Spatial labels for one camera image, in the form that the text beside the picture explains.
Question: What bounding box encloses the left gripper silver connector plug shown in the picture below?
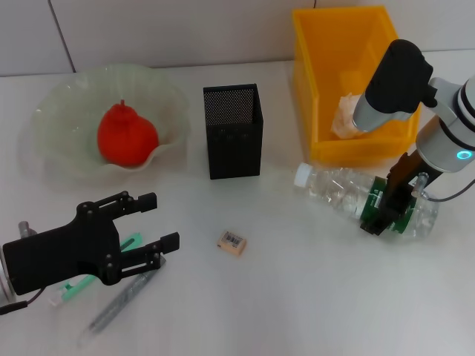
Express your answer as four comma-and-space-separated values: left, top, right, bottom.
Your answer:
17, 220, 38, 239

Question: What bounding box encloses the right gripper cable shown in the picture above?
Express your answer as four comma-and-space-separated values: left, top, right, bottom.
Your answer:
422, 182, 471, 203

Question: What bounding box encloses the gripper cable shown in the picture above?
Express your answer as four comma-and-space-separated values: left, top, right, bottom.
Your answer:
0, 289, 44, 316
422, 182, 471, 203

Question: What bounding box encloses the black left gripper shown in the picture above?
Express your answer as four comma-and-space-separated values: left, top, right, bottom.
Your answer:
1, 191, 181, 296

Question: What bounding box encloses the green utility knife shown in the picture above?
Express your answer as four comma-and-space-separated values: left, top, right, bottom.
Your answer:
47, 232, 144, 307

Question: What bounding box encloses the right gripper silver connector plug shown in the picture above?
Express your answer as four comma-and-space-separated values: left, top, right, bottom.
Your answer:
410, 172, 430, 200

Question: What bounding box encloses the grey marker pen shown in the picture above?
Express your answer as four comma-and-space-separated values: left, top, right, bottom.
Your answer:
76, 259, 167, 348

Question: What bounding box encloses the gripper silver connector plug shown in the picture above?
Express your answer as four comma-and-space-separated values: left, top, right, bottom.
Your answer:
17, 220, 38, 239
410, 172, 430, 200

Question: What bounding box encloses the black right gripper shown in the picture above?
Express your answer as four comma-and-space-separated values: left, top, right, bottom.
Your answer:
359, 150, 430, 237

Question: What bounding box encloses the pale green glass fruit plate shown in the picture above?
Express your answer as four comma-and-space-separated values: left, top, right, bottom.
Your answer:
31, 63, 192, 174

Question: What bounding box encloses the clear green-label water bottle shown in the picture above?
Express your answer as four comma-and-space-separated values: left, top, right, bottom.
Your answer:
292, 162, 441, 242

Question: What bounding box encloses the black mesh pen holder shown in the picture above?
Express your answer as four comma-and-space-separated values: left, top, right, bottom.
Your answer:
203, 83, 264, 181

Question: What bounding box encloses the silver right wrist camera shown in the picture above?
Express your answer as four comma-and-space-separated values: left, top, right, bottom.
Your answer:
351, 39, 435, 134

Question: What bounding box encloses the red pear-shaped fruit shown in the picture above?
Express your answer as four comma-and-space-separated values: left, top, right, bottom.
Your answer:
96, 99, 160, 166

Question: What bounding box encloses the yellow plastic bin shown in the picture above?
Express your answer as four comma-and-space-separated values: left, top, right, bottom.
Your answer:
292, 5, 423, 164

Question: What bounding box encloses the white paper ball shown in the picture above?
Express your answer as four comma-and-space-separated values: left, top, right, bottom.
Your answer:
330, 93, 367, 139

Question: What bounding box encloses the beige eraser with barcode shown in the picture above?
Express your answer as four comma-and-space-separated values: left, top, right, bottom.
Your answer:
215, 229, 248, 257

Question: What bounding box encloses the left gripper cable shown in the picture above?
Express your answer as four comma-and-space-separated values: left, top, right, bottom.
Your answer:
0, 289, 44, 316

